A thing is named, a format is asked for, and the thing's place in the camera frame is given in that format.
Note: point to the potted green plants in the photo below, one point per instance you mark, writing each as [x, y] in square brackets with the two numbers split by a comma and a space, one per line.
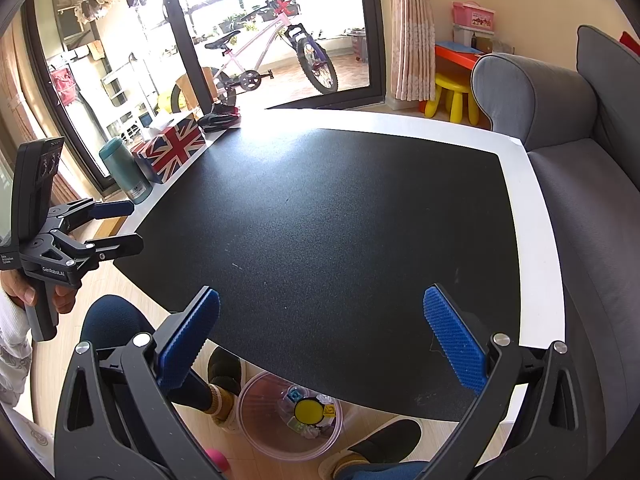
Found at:
[235, 22]

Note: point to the white storage box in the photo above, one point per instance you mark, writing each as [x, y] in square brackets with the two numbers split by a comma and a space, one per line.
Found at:
[470, 39]

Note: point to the flag print tissue box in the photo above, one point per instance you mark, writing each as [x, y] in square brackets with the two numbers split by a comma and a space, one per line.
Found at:
[172, 147]

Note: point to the clear purple plastic bowl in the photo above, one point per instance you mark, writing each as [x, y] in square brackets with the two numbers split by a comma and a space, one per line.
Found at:
[265, 425]

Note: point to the black shoe right foot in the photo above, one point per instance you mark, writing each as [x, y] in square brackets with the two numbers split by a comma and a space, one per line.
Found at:
[385, 440]

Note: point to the black gloves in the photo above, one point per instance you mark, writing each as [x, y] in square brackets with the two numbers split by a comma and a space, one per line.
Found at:
[220, 117]

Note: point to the yellow box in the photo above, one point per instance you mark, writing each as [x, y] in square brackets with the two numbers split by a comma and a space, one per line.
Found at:
[165, 102]

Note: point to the black shoe foot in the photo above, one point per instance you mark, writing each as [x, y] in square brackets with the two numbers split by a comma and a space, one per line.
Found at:
[225, 367]
[385, 440]

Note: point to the black sliding door frame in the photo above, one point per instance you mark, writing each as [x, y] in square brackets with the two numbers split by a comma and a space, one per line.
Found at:
[372, 30]

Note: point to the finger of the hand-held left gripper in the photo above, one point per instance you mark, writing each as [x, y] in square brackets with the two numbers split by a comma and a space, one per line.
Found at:
[112, 208]
[125, 242]

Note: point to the person's left forearm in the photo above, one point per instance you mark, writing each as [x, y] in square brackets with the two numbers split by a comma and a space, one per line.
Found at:
[15, 355]

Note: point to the yellow plastic stool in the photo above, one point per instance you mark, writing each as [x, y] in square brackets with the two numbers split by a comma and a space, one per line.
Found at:
[452, 97]

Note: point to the red bag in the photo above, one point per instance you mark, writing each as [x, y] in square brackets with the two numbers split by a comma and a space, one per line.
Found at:
[62, 82]

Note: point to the cardboard box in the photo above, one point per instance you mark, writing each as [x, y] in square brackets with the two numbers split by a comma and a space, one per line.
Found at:
[107, 225]

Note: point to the person's left hand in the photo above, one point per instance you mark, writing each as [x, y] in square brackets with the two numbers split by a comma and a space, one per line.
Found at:
[17, 290]

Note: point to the black shoe left foot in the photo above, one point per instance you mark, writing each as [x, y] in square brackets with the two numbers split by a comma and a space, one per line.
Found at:
[225, 367]

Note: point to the person's right leg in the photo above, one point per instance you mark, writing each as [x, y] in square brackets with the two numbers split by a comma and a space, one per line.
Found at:
[375, 471]

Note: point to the pink round object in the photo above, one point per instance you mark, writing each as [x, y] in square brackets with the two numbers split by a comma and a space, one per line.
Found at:
[217, 460]

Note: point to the teal thermos bottle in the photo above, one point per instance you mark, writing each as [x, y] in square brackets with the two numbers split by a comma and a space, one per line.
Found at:
[125, 170]

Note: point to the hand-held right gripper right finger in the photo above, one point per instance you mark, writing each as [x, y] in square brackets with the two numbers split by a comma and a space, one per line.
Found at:
[452, 335]

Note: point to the red children's table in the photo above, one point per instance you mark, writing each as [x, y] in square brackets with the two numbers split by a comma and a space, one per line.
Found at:
[457, 55]

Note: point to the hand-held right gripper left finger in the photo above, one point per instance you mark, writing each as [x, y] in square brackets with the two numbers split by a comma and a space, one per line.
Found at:
[192, 330]

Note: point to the white shelf rack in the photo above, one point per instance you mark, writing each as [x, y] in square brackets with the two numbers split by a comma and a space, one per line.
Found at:
[122, 90]

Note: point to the pink patterned curtain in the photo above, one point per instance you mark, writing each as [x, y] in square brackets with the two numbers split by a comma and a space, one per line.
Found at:
[412, 30]
[20, 85]

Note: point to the person's leg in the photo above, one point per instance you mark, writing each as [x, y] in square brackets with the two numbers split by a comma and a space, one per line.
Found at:
[375, 471]
[112, 317]

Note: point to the grey sofa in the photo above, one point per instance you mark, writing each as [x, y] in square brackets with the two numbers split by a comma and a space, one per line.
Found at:
[575, 170]

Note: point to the person's left leg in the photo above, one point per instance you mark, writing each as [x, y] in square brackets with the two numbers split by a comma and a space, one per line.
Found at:
[112, 317]

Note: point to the red cushion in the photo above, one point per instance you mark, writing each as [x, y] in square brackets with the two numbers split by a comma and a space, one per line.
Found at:
[631, 42]

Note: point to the yellow white fabric pouch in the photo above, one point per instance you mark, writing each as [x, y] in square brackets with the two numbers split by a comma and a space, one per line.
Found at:
[307, 410]

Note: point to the pink storage box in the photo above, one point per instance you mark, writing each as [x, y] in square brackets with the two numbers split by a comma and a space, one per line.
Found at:
[474, 17]

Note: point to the white pink bicycle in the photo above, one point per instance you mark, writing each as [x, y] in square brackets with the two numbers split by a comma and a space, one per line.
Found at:
[270, 55]

